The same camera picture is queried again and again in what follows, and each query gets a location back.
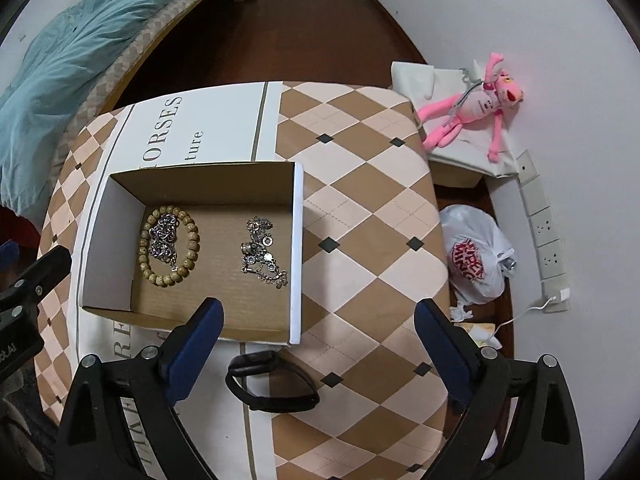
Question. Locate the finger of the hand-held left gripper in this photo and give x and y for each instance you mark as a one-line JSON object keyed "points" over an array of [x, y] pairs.
{"points": [[47, 267]]}

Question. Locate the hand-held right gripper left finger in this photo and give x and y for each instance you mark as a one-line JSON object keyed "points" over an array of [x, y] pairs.
{"points": [[196, 347]]}

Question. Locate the black smart band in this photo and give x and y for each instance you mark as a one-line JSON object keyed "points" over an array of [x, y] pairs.
{"points": [[280, 402]]}

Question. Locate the brown checked tablecloth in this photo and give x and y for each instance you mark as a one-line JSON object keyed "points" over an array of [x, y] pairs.
{"points": [[370, 220]]}

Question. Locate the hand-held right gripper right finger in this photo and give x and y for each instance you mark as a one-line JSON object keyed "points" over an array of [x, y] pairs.
{"points": [[444, 352]]}

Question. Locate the white printed sheet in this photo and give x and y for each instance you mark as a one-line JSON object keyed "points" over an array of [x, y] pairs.
{"points": [[210, 125]]}

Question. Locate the crumpled white tissue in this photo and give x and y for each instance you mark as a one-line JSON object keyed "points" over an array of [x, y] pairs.
{"points": [[460, 311]]}

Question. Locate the dark red cloth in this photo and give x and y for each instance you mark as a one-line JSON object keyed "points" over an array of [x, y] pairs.
{"points": [[17, 227]]}

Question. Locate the cardboard box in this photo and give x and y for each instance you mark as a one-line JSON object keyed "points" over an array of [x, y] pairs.
{"points": [[215, 270]]}

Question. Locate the white wall socket strip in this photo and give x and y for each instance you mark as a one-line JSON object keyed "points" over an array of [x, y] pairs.
{"points": [[545, 240]]}

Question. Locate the white plastic bag red print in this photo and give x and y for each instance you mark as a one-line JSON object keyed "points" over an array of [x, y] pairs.
{"points": [[470, 260]]}

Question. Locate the blue blanket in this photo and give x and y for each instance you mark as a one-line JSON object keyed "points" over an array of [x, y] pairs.
{"points": [[75, 65]]}

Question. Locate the white charger plug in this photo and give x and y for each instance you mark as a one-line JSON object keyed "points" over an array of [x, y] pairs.
{"points": [[563, 295]]}

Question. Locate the pink plush toy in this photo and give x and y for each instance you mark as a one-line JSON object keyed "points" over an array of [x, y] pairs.
{"points": [[477, 105]]}

